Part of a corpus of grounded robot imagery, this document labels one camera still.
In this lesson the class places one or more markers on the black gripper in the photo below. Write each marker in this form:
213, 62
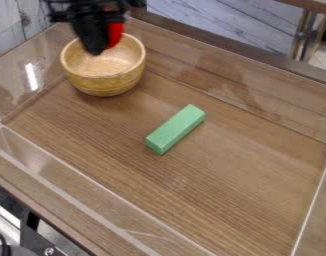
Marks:
109, 11

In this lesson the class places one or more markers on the red plush strawberry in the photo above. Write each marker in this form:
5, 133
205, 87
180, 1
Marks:
115, 33

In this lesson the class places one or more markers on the wooden bowl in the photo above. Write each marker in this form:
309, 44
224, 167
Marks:
110, 74

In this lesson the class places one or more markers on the green rectangular block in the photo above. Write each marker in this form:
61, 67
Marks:
164, 138

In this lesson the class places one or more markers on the wooden table leg background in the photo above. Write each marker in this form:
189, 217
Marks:
308, 36

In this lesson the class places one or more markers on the clear acrylic tray wall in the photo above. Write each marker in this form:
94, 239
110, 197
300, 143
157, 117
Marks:
107, 225

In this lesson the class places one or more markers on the black table bracket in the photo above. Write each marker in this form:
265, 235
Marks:
33, 240

